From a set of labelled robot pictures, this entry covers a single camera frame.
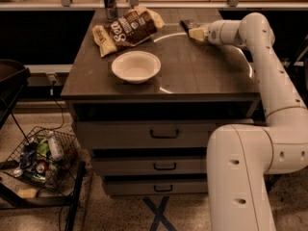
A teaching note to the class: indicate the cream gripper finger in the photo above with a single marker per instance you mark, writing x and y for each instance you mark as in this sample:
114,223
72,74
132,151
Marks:
199,34

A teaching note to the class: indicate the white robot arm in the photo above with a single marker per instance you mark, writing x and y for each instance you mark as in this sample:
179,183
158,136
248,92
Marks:
238,155

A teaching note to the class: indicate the white paper bowl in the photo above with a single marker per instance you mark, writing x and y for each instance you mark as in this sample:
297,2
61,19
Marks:
136,67

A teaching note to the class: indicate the brown sea salt chip bag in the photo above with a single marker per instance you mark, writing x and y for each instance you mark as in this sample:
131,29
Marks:
134,27

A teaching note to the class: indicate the grey drawer cabinet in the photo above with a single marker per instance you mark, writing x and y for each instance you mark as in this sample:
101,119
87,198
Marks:
197,81

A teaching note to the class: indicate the blue energy drink can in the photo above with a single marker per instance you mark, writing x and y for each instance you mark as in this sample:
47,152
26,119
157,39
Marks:
110,10

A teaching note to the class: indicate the top grey drawer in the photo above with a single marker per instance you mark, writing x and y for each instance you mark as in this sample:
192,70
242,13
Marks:
148,134

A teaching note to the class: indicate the grey drawer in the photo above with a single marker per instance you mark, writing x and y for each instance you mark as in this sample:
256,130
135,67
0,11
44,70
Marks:
174,186
148,134
137,166

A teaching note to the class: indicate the middle grey drawer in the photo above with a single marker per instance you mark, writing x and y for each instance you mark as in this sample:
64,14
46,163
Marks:
137,166

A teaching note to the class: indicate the bottom grey drawer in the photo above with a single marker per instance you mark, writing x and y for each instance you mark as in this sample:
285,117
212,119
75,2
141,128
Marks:
174,186

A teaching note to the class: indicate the clear plastic bottle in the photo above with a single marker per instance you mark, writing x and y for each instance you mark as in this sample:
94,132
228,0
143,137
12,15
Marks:
55,147

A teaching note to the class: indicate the green snack bag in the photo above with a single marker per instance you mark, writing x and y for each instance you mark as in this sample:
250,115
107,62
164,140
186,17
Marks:
43,151

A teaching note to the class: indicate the red soda can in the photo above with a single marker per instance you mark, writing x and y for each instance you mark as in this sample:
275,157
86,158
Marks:
41,167

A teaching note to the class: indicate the blue snack bag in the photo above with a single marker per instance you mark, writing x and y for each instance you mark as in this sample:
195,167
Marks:
27,154

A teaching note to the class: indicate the yellow sponge block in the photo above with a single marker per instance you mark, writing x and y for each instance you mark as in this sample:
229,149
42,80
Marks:
27,193

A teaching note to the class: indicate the black cart frame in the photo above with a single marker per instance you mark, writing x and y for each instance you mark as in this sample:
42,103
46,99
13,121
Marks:
13,80

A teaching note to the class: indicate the black wire basket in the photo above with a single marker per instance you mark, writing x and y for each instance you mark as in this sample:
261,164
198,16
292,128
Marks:
56,172

